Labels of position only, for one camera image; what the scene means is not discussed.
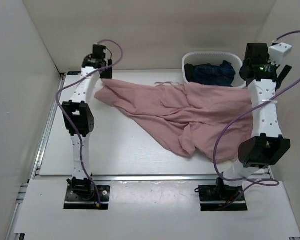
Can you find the purple cable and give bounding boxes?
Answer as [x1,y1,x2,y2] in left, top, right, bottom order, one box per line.
[55,39,125,203]
[214,29,300,201]

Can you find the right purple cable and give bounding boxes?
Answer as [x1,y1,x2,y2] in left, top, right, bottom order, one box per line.
[214,29,300,201]

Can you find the pink trousers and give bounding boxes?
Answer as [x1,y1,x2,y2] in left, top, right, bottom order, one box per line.
[94,79,253,163]

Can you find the white plastic basket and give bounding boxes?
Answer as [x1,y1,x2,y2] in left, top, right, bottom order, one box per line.
[181,51,246,89]

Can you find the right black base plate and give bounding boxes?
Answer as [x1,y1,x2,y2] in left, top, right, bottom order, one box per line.
[194,185,248,212]

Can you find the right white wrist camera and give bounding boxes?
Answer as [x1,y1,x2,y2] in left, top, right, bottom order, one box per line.
[268,42,292,67]

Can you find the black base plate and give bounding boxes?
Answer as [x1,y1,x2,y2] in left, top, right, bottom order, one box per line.
[63,179,111,210]
[194,185,248,212]

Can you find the black trousers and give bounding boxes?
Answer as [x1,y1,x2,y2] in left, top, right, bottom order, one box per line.
[184,63,198,83]

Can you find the blue corner label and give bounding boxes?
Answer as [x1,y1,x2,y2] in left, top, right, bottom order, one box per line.
[67,71,81,76]

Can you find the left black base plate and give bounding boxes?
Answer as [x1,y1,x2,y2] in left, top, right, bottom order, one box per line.
[63,179,111,210]

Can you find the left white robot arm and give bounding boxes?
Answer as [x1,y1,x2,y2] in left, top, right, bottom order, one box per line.
[61,43,113,201]

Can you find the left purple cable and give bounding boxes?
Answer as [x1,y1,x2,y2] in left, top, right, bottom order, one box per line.
[55,39,125,203]

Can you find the blue trousers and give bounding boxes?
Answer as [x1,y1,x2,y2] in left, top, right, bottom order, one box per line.
[189,60,236,87]

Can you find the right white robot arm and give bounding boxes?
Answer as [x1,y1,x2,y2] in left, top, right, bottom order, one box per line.
[214,43,292,200]

